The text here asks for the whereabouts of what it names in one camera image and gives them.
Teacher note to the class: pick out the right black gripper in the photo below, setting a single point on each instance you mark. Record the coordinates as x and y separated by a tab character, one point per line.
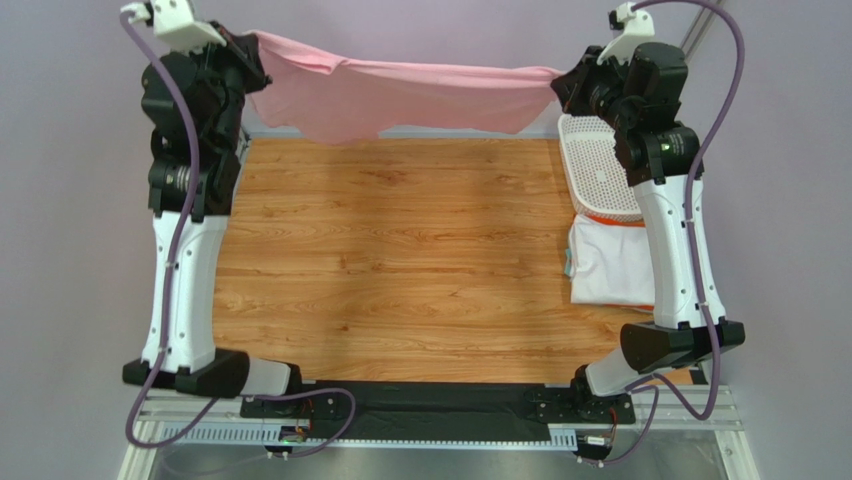
570	86

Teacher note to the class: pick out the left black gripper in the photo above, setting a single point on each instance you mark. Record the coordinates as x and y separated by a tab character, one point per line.
242	52

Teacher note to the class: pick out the pink t shirt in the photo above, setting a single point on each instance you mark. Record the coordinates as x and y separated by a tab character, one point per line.
333	99

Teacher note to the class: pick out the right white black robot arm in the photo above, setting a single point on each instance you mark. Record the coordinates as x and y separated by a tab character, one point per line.
640	100

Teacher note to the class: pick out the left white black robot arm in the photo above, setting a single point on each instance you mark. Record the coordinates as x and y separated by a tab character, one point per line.
195	101

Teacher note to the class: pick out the white perforated plastic basket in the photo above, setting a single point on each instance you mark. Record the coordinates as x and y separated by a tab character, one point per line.
595	178

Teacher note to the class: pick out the folded orange t shirt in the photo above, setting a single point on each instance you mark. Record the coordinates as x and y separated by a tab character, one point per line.
616	222

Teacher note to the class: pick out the folded white t shirt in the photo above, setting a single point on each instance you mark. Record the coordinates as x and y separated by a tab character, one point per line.
611	266

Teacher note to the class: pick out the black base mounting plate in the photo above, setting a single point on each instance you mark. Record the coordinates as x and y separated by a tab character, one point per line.
423	411

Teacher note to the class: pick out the left aluminium corner post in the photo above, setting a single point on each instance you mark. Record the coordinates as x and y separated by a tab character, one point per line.
244	139

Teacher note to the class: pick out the aluminium corner post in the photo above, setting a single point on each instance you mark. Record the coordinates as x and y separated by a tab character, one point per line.
699	27
244	139

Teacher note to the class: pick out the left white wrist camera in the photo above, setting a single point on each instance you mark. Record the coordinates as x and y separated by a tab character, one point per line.
175	23

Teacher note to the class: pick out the right aluminium corner post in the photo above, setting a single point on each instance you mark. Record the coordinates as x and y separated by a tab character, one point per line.
699	27

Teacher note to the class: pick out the aluminium frame rail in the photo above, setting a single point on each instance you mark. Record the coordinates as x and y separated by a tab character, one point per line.
690	431

